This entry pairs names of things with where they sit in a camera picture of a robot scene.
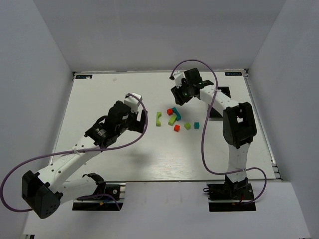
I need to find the teal cube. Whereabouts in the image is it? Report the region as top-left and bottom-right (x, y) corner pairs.
(193, 122), (200, 129)

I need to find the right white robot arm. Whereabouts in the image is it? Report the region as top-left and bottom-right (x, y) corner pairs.
(169, 68), (257, 195)

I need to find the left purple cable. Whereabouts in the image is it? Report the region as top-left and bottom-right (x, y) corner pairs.
(0, 93), (148, 213)

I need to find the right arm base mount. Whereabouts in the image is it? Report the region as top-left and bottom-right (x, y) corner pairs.
(203, 183), (256, 212)

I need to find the red cube front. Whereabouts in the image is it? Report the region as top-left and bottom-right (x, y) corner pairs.
(174, 124), (180, 132)

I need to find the purple cable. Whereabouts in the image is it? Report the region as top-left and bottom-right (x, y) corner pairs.
(170, 59), (267, 205)
(0, 93), (148, 213)

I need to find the right blue corner label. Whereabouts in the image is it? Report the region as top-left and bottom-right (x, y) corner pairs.
(225, 72), (242, 76)

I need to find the black plastic box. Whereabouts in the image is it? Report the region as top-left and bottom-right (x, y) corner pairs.
(209, 86), (232, 119)

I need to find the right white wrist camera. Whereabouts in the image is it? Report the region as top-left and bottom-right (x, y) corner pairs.
(169, 71), (184, 88)

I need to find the green cube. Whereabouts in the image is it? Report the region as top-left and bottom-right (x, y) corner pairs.
(184, 122), (191, 130)

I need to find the green rectangular block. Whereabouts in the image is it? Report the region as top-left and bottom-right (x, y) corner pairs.
(168, 115), (176, 125)

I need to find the green arch block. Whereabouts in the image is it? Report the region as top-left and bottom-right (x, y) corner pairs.
(156, 112), (162, 126)

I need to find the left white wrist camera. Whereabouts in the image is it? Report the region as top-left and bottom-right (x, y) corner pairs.
(123, 93), (143, 114)

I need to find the blue corner label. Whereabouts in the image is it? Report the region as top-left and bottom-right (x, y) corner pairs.
(75, 75), (93, 79)
(225, 72), (242, 76)

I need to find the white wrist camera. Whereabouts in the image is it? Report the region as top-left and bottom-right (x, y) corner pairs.
(123, 93), (143, 114)
(169, 71), (184, 88)

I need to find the teal arch block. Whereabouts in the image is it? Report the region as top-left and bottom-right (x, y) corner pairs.
(171, 107), (181, 121)

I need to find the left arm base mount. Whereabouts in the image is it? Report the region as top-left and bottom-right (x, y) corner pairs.
(72, 183), (126, 212)

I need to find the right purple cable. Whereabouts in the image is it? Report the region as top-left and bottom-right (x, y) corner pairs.
(170, 59), (267, 205)

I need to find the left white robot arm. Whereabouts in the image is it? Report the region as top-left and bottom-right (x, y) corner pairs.
(22, 94), (147, 219)

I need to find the left blue corner label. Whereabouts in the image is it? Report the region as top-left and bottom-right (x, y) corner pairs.
(75, 75), (93, 79)

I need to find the red cube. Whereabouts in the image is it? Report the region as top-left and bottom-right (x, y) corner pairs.
(174, 124), (180, 132)
(166, 109), (173, 116)

